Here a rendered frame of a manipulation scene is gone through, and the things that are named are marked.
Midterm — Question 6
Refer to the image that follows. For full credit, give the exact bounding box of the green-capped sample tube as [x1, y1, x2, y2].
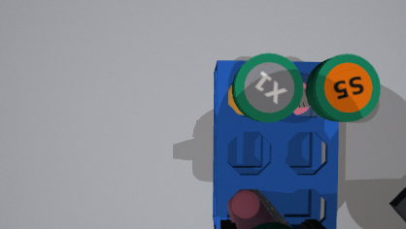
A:
[294, 54, 381, 122]

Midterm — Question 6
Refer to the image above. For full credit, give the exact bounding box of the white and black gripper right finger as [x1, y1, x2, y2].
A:
[300, 219, 326, 229]

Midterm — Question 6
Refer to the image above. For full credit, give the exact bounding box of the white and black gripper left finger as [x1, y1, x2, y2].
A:
[220, 219, 237, 229]

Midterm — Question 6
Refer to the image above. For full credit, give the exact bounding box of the blue tube rack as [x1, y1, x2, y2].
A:
[213, 60, 339, 229]

